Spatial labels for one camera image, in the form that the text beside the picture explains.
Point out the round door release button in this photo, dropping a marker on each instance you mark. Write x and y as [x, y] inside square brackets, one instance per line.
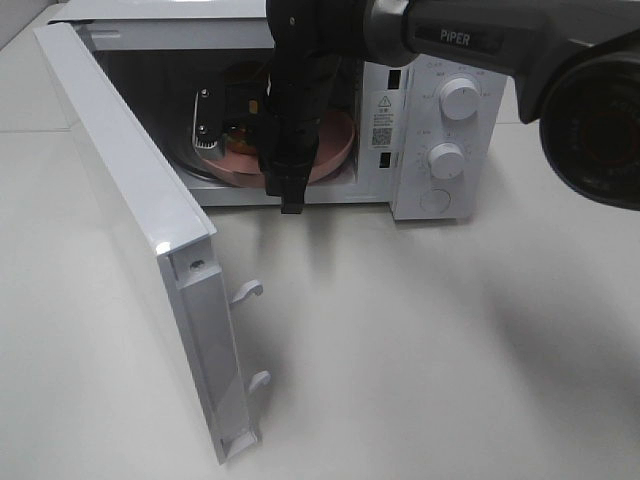
[435, 201]

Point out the glass microwave turntable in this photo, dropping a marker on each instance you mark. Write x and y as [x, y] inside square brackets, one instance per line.
[242, 170]

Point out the burger with bun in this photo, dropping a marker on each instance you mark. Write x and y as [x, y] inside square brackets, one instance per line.
[245, 96]

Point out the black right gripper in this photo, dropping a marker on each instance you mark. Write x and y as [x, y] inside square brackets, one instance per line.
[298, 93]

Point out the white warning label sticker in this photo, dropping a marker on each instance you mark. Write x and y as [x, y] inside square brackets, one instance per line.
[382, 119]

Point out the pink round plate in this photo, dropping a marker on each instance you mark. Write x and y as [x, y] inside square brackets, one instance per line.
[337, 130]

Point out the white microwave door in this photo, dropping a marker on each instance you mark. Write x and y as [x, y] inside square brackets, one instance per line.
[163, 238]

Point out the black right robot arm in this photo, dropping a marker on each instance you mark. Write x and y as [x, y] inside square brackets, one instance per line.
[575, 65]

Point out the white round knob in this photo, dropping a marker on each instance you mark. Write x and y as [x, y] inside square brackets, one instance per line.
[446, 161]
[459, 98]

